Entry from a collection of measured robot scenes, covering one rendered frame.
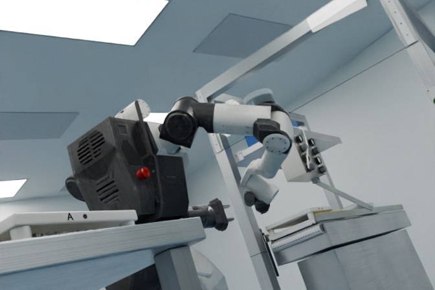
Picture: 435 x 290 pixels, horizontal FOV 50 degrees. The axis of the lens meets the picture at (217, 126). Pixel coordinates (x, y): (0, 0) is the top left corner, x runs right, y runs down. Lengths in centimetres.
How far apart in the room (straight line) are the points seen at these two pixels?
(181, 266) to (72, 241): 18
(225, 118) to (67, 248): 86
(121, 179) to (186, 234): 67
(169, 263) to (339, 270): 158
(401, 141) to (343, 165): 81
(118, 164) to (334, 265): 121
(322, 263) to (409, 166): 347
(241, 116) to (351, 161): 465
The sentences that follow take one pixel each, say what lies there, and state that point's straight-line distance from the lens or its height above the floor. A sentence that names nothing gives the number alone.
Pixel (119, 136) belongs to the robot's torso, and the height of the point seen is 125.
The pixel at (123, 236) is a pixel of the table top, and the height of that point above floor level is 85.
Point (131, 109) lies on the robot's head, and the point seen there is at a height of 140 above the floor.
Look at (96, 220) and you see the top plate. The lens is 80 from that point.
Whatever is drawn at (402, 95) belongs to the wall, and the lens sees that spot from 561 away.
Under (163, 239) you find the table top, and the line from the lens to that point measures 66.
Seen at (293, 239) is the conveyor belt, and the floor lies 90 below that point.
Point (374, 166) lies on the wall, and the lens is 580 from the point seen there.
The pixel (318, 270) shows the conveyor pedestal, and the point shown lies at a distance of 225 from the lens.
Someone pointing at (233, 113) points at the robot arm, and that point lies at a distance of 136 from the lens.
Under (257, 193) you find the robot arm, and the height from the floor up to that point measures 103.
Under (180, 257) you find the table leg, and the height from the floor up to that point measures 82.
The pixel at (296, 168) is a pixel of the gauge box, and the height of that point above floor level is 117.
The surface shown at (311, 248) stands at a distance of 214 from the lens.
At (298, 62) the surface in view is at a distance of 210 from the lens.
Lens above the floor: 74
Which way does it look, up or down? 20 degrees up
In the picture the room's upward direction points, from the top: 19 degrees counter-clockwise
